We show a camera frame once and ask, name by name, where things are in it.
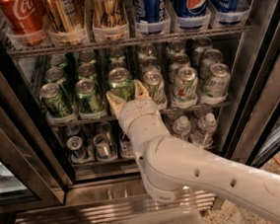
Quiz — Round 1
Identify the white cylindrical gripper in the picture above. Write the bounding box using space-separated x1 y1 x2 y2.
105 80 164 141

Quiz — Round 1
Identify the green can column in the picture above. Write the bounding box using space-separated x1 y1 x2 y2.
77 63 99 82
75 78 103 114
108 60 127 70
108 67 134 102
108 47 126 61
78 50 97 65

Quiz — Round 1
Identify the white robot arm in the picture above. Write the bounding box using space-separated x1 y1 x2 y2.
105 80 280 224

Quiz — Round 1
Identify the white diet can front left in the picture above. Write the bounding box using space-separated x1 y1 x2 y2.
143 70 165 105

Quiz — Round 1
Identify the white diet can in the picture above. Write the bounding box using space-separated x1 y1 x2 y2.
137 43 156 61
173 66 198 103
143 70 165 105
202 63 231 99
198 48 224 79
166 40 184 58
168 52 191 83
189 37 213 67
140 56 161 74

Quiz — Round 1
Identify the silver can bottom back right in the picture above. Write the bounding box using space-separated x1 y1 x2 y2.
97 121 113 142

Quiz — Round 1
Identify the silver can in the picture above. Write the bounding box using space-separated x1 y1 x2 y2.
67 136 88 161
65 124 82 137
97 121 113 142
93 133 113 161

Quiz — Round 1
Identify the white diet can middle left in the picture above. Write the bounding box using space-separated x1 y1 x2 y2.
140 56 161 74

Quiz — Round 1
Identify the white diet can back left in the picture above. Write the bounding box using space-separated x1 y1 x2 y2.
137 43 156 61

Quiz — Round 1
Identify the silver can bottom front right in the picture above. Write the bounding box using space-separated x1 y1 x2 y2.
93 133 113 161

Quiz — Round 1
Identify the white diet can front middle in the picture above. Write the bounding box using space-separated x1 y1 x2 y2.
173 66 198 103

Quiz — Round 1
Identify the white diet can middle centre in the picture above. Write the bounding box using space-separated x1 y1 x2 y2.
168 52 191 83

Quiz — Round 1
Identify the silver can bottom back left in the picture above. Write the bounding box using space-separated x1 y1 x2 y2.
65 124 82 137

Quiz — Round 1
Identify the white diet can back centre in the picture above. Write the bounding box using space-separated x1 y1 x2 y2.
166 40 184 58

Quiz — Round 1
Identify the silver can bottom front left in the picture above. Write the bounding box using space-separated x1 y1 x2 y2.
67 136 88 161

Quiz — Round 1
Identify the green can front left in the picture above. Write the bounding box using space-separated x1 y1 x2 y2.
39 83 73 118

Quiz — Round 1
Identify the green can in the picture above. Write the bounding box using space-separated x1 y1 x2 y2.
39 83 73 118
45 66 73 100
48 54 69 69

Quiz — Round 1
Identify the green can middle left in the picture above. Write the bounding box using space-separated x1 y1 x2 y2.
45 66 73 100

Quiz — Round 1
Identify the green can back left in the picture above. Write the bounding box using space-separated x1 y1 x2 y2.
48 54 69 69

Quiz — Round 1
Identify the white diet can front right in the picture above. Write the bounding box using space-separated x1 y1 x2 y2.
202 63 231 99

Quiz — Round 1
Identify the gold can right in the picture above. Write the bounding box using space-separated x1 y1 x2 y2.
92 0 125 40

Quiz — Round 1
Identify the gold can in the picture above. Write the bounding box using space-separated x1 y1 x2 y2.
44 0 84 46
92 0 125 40

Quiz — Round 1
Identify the white diet can back right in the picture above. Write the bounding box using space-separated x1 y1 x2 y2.
189 37 213 67

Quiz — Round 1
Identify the white diet can middle right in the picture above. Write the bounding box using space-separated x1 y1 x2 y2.
198 48 224 79

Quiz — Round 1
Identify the blue pepsi can left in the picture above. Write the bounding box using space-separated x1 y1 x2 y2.
134 0 170 36

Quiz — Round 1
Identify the gold can left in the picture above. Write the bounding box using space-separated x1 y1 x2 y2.
44 0 84 46

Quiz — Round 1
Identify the steel fridge base grille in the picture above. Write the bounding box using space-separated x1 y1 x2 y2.
16 175 223 224

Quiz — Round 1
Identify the blue pepsi can middle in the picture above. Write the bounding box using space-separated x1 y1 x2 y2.
175 0 208 30

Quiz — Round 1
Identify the left glass fridge door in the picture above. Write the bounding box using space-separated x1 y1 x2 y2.
0 22 76 215

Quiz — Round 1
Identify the red cola can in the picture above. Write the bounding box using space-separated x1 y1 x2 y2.
0 0 45 46

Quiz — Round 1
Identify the right open fridge door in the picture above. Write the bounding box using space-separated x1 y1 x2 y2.
222 5 280 166

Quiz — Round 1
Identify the brown tea bottle left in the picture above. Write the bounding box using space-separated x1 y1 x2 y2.
118 129 134 159

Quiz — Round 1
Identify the clear water bottle right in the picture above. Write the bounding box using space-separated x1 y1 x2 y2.
191 113 218 148

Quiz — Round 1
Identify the middle wire shelf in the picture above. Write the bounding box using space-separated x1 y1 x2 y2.
49 102 231 128

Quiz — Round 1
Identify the wire shelf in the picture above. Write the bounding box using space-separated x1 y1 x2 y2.
7 25 255 58
49 102 231 128

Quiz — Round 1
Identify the top wire shelf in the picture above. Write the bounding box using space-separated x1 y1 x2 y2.
7 25 255 58

